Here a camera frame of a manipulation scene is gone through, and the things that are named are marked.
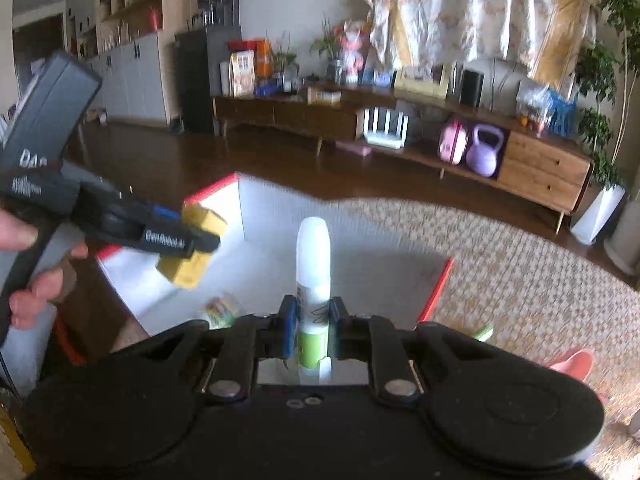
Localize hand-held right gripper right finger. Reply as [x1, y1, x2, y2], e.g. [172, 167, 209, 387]
[330, 297, 482, 406]

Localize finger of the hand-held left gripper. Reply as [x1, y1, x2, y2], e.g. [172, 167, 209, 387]
[131, 220, 222, 260]
[142, 201, 183, 223]

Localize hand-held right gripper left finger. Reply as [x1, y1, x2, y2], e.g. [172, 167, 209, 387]
[131, 295, 297, 406]

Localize yellow box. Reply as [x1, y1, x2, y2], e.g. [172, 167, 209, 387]
[155, 203, 229, 291]

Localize red and white cardboard box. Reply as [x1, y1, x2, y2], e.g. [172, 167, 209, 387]
[54, 172, 456, 367]

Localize white bottle with green label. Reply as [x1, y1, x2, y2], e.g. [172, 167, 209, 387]
[295, 216, 334, 386]

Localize person's left hand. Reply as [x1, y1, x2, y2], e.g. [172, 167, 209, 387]
[0, 209, 90, 332]

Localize small jar with colourful contents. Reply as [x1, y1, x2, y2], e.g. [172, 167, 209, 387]
[202, 292, 242, 329]

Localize dark tall cabinet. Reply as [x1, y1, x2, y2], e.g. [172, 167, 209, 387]
[173, 25, 244, 135]

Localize beige snack bag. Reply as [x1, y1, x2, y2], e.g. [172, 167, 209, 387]
[228, 51, 257, 99]

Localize flat pink box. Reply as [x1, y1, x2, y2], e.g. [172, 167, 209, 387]
[335, 140, 374, 157]

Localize orange box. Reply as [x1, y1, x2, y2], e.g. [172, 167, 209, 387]
[242, 38, 274, 79]

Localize thin leafy potted plant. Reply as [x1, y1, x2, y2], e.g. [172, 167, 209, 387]
[265, 34, 302, 92]

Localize white router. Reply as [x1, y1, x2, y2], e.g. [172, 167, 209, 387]
[362, 106, 409, 150]

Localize black coffee machine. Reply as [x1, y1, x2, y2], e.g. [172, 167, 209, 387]
[196, 0, 241, 30]

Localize small wooden box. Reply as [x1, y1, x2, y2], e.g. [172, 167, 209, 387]
[305, 84, 342, 106]

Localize pink toy case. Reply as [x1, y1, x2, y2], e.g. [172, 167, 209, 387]
[438, 119, 471, 165]

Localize purple kettlebell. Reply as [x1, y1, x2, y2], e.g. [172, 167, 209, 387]
[466, 124, 505, 178]

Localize potted plant in grey pot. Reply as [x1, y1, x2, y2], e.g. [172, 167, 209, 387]
[309, 15, 347, 84]

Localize pink bowl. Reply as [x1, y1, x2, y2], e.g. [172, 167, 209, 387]
[544, 348, 609, 407]

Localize pink figurine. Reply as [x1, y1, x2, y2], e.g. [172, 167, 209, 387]
[337, 20, 371, 85]

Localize long wooden console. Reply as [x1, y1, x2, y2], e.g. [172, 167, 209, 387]
[212, 79, 596, 237]

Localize black speaker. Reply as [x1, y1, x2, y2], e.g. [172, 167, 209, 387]
[459, 69, 486, 109]

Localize potted tree in white planter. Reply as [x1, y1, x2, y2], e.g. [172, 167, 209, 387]
[569, 0, 640, 247]

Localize clear plastic bag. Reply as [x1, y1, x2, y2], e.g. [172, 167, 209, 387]
[514, 79, 556, 129]

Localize beige standing air conditioner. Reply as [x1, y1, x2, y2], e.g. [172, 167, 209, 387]
[602, 175, 640, 276]

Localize blue plastic bag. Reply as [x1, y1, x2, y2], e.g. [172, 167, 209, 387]
[547, 87, 579, 137]

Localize floral hanging cloth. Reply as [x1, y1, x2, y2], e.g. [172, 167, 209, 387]
[363, 0, 602, 89]

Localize grey wall cabinets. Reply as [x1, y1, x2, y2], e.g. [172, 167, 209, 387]
[84, 32, 169, 124]

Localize light wooden picture frame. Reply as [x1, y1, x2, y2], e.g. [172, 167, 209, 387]
[393, 62, 459, 100]

